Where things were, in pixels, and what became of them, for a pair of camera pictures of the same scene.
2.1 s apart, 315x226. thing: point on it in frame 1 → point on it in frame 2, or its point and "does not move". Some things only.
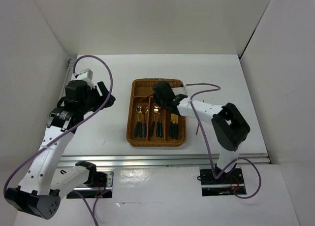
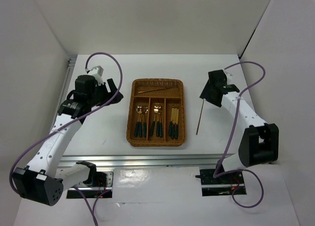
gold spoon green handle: [146, 111] does not move
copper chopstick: [146, 97] → [159, 89]
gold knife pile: [173, 118] does not move
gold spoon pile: [140, 124] does not move
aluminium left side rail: [71, 58] does not move
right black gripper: [158, 100] → [205, 94]
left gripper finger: [103, 89] → [112, 86]
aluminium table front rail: [151, 160] does not move
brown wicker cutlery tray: [148, 124] does not move
